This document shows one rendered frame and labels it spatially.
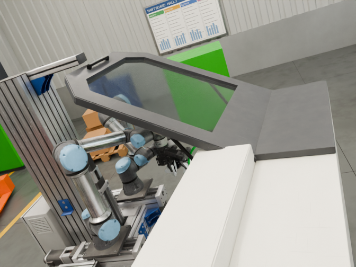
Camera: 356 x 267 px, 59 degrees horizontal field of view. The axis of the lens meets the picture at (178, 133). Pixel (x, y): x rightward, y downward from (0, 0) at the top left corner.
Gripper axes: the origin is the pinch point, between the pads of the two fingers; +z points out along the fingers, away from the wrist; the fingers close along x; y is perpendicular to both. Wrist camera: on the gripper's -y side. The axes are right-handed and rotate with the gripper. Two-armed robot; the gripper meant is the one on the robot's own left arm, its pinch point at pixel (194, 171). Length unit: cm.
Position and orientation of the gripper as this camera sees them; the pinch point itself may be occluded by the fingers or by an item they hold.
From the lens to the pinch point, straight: 184.8
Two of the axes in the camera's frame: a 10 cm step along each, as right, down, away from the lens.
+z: 6.4, 7.1, -3.1
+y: -4.1, 6.5, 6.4
